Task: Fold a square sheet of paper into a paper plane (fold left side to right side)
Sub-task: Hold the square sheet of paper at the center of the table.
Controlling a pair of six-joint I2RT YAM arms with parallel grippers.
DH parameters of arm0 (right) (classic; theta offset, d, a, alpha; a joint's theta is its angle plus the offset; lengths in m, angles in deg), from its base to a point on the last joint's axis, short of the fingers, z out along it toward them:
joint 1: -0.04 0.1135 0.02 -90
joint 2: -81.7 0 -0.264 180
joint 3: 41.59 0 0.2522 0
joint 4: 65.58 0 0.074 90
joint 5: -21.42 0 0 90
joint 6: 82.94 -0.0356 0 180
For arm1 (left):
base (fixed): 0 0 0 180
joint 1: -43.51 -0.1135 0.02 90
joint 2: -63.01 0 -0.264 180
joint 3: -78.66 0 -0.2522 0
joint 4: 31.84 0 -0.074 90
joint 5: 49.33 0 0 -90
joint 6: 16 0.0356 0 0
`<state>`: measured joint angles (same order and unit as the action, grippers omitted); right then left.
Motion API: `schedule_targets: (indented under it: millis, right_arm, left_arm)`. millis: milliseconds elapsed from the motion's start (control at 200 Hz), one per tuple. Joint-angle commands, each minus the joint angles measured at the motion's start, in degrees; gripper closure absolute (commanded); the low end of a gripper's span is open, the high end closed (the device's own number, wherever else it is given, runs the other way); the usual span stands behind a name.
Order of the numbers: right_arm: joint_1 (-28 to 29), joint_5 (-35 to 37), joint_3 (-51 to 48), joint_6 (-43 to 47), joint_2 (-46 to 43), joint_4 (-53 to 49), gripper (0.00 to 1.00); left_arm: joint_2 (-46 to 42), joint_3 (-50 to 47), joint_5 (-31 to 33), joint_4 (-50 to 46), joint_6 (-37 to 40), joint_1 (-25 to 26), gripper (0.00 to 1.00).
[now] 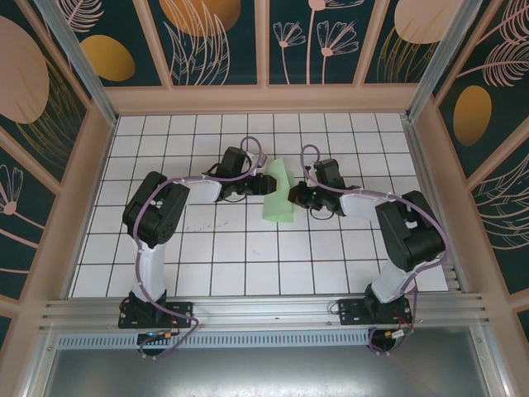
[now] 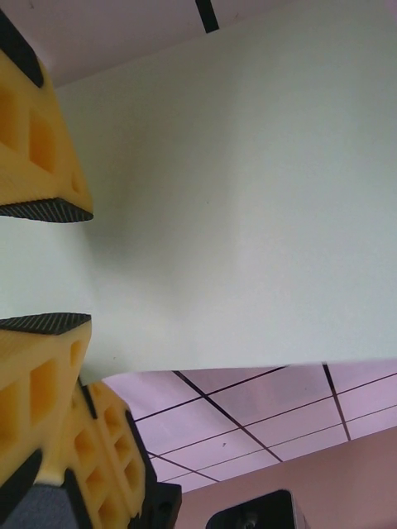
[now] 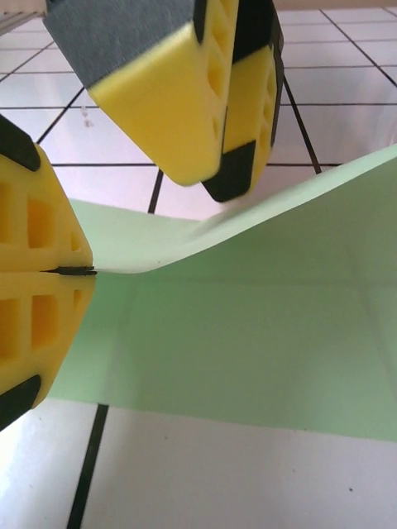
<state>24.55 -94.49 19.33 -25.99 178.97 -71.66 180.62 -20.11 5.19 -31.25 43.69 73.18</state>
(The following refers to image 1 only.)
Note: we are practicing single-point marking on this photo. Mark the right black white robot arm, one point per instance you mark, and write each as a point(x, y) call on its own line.
point(388, 285)

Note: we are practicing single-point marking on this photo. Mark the grey metal sheet panel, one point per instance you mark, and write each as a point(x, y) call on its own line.
point(264, 372)

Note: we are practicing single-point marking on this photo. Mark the aluminium mounting rail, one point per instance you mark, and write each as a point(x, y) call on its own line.
point(264, 310)

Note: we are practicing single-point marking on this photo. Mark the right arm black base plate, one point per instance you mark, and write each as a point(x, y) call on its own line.
point(351, 312)

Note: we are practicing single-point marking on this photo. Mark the green circuit board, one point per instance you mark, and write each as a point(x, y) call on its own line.
point(403, 336)

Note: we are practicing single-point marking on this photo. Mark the aluminium frame post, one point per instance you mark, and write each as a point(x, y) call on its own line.
point(438, 62)
point(82, 70)

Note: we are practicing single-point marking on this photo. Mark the green paper sheet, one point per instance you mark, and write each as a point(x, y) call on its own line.
point(277, 211)

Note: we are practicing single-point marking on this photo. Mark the aluminium side rail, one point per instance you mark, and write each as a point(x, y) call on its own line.
point(434, 215)

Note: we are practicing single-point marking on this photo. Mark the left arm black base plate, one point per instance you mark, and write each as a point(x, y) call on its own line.
point(182, 310)

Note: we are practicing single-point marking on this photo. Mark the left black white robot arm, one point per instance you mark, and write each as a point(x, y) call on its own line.
point(151, 273)

